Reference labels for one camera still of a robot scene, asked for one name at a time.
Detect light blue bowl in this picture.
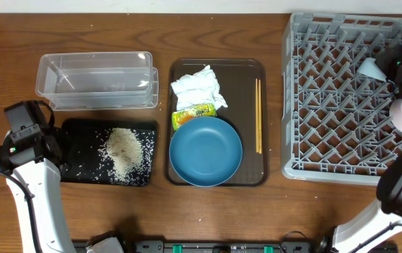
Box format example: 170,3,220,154
357,58,387,82

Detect pile of rice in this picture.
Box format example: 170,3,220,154
76,126,155,185

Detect dark blue plate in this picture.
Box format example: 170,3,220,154
169,117,243,187

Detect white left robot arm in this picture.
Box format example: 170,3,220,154
0,131,76,252

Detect black waste tray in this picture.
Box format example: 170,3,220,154
62,118,157,187

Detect grey dishwasher rack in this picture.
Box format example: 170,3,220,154
281,13,402,186

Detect clear plastic bin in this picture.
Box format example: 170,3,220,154
35,51,159,111

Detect wooden chopstick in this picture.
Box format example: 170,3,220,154
257,79,263,154
255,79,259,153

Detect yellow snack wrapper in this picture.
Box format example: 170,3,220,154
171,103,217,131

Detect brown serving tray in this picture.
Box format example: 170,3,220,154
169,58,269,187

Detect crumpled white napkin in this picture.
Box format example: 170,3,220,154
171,65,228,111

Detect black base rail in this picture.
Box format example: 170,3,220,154
120,240,315,253

